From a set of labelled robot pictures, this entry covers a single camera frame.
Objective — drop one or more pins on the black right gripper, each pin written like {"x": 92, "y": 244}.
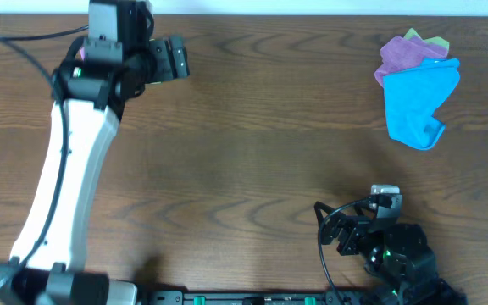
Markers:
{"x": 352, "y": 224}

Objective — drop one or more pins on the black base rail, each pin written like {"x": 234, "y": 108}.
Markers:
{"x": 175, "y": 297}

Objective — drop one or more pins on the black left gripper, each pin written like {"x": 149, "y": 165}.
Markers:
{"x": 158, "y": 53}

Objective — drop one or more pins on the purple cloth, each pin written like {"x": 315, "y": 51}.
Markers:
{"x": 400, "y": 54}
{"x": 82, "y": 54}

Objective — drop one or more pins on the blue cloth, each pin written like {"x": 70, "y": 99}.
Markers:
{"x": 411, "y": 98}

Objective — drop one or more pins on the light green cloth in pile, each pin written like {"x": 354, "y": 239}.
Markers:
{"x": 413, "y": 35}

